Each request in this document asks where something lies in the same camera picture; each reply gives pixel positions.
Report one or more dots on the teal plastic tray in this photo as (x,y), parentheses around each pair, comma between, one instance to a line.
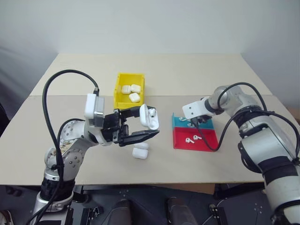
(206,124)

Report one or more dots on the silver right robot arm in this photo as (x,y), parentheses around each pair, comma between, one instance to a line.
(269,145)

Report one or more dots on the red plastic tray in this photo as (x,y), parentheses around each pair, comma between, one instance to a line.
(185,146)

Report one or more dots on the white earbud case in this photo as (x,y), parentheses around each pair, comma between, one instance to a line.
(152,123)
(134,97)
(140,154)
(125,89)
(142,145)
(135,88)

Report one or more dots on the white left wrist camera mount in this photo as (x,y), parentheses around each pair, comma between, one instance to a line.
(90,105)

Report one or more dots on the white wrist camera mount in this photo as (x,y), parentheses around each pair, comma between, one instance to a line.
(194,109)
(90,105)

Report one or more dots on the white shoe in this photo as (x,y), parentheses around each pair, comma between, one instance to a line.
(5,217)

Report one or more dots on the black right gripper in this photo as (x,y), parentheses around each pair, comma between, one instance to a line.
(203,118)

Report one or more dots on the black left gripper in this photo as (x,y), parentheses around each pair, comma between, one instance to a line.
(111,127)

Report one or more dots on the yellow plastic bin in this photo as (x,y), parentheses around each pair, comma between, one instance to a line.
(118,98)

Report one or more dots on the closed white earbud case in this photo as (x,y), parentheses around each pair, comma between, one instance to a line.
(134,97)
(125,89)
(135,88)
(142,145)
(140,154)

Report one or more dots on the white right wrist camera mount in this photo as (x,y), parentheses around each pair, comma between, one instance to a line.
(194,109)

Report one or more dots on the white earbud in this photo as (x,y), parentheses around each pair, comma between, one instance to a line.
(188,140)
(152,113)
(197,137)
(182,119)
(190,125)

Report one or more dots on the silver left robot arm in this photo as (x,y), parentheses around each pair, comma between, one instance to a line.
(72,159)

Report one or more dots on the dark rounded shape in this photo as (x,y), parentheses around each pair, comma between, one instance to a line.
(181,212)
(120,212)

